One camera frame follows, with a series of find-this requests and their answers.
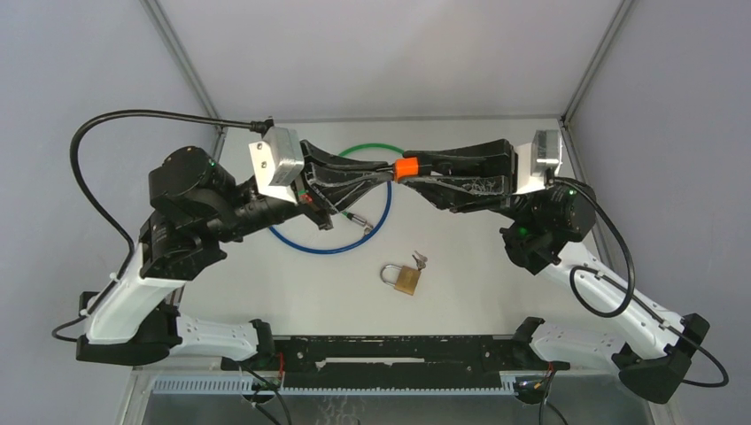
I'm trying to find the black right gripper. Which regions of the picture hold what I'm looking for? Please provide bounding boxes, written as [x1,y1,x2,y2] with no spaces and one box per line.
[391,137,526,225]

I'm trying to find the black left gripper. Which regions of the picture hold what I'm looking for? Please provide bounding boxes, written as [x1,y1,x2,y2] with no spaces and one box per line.
[228,149,409,246]

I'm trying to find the large brass padlock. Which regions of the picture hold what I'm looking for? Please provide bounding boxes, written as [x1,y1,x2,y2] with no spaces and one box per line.
[379,264,422,296]

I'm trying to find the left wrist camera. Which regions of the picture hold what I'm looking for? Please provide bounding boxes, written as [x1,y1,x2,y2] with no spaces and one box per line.
[248,127,305,205]

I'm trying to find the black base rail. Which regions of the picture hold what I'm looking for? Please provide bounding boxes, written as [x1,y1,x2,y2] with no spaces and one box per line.
[244,335,570,388]

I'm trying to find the white slotted cable duct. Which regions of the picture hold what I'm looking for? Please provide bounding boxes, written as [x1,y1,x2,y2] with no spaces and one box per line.
[151,375,517,396]

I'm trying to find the right black camera cable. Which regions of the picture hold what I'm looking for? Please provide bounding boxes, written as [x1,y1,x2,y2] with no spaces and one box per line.
[551,176,730,390]

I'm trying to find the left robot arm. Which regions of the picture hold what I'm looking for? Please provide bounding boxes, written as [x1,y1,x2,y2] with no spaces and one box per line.
[75,142,393,369]

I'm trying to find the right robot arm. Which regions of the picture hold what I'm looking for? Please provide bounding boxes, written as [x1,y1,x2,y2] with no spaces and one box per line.
[393,132,709,404]

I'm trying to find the orange black key fob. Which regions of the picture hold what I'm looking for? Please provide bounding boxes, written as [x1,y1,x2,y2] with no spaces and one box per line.
[392,157,432,183]

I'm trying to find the left black camera cable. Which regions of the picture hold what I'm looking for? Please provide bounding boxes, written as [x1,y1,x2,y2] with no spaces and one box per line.
[51,109,275,344]

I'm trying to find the large padlock silver keys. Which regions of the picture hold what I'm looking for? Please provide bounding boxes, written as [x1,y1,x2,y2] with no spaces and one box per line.
[413,251,428,271]

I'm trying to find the black camera cable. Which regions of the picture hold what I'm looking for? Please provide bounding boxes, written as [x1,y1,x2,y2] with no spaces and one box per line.
[51,109,275,344]
[551,176,730,390]

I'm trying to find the blue cable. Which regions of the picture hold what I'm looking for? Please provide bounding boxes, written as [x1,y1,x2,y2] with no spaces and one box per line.
[268,180,393,256]

